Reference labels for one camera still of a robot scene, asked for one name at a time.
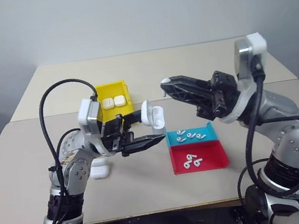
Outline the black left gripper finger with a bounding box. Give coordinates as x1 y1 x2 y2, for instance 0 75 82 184
122 109 146 131
119 132 169 158

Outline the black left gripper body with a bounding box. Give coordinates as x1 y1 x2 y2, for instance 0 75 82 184
96 112 137 160

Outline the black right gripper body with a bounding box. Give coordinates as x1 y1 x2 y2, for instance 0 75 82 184
205 67 244 121

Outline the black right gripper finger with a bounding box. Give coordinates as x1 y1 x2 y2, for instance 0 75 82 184
163 83 217 128
159 70 216 103

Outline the white earbud case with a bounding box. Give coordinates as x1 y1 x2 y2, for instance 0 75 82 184
89 163 112 182
113 93 127 108
138 97 168 138
90 156 110 169
101 97 115 111

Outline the closed white earbud case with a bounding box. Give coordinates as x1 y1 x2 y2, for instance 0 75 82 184
90 156 110 169
113 93 127 108
101 97 115 111
89 163 112 182

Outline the yellow plastic bin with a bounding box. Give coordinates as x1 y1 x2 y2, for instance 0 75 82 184
93 78 137 124

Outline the blue plastic tray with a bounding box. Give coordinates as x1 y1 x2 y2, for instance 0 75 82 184
163 120 220 149

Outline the red plastic tray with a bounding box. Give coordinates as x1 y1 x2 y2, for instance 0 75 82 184
167 137 231 177

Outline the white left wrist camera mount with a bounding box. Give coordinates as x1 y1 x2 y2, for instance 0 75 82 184
74 96 112 160

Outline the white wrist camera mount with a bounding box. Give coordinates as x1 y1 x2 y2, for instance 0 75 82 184
74 96 112 160
210 30 279 125

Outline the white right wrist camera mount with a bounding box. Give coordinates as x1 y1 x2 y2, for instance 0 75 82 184
210 30 279 125

